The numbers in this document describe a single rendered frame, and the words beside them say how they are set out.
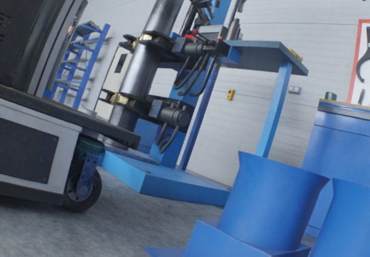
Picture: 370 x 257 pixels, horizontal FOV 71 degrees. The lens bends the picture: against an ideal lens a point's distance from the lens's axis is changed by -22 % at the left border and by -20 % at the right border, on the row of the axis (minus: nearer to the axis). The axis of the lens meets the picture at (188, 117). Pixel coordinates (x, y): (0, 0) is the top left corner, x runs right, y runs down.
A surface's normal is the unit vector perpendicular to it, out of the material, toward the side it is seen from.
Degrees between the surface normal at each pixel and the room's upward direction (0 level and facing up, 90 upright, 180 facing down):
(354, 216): 90
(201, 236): 90
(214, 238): 90
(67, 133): 90
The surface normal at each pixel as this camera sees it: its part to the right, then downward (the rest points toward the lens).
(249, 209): -0.66, -0.28
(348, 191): -0.96, 0.13
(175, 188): 0.64, 0.15
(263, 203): -0.46, -0.22
